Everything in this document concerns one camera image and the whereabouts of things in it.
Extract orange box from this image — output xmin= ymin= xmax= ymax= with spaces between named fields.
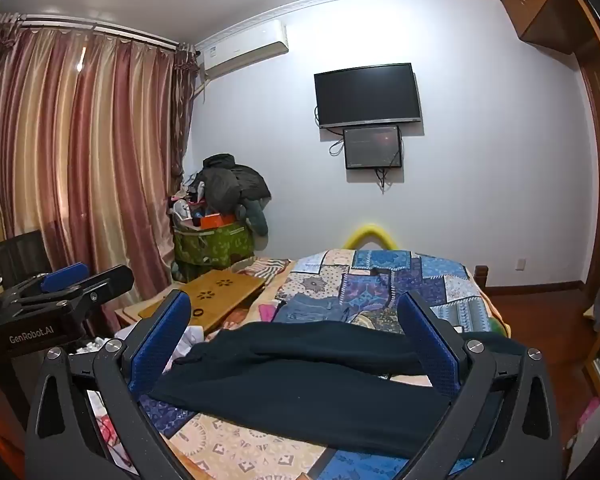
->
xmin=200 ymin=214 xmax=237 ymax=231

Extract light wooden nightstand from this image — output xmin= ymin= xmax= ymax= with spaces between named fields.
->
xmin=114 ymin=300 xmax=156 ymax=333

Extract pile of dark clothes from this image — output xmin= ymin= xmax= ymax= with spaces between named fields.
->
xmin=187 ymin=153 xmax=272 ymax=236

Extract yellow foam ring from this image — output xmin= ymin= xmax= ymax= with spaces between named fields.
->
xmin=342 ymin=224 xmax=398 ymax=251

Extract white cloth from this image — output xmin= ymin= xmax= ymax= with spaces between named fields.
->
xmin=164 ymin=325 xmax=207 ymax=362

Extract white air conditioner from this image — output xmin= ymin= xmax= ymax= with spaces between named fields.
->
xmin=195 ymin=19 xmax=289 ymax=81

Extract black wall television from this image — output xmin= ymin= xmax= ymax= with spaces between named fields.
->
xmin=314 ymin=63 xmax=422 ymax=130

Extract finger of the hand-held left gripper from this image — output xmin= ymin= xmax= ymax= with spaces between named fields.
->
xmin=17 ymin=265 xmax=135 ymax=317
xmin=0 ymin=261 xmax=98 ymax=311

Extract small wall monitor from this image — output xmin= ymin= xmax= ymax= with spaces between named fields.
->
xmin=343 ymin=125 xmax=402 ymax=170

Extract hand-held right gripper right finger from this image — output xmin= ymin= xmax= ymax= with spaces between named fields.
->
xmin=397 ymin=290 xmax=566 ymax=480

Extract striped pink curtain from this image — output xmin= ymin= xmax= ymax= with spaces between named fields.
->
xmin=0 ymin=25 xmax=198 ymax=341

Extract dark navy pants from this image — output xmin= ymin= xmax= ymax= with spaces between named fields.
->
xmin=152 ymin=320 xmax=531 ymax=461

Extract black monitor cable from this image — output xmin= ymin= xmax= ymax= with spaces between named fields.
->
xmin=375 ymin=167 xmax=397 ymax=194

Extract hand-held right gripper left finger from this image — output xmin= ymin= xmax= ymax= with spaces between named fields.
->
xmin=25 ymin=290 xmax=201 ymax=480

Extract green storage box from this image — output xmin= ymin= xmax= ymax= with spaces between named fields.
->
xmin=172 ymin=220 xmax=256 ymax=269

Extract black chair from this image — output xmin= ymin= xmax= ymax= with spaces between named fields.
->
xmin=0 ymin=230 xmax=53 ymax=291

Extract wooden lap desk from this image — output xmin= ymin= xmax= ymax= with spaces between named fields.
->
xmin=137 ymin=269 xmax=266 ymax=333

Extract patchwork quilt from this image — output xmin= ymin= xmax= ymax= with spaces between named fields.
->
xmin=145 ymin=247 xmax=511 ymax=480

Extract folded blue jeans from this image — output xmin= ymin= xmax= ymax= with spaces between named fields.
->
xmin=272 ymin=292 xmax=353 ymax=324

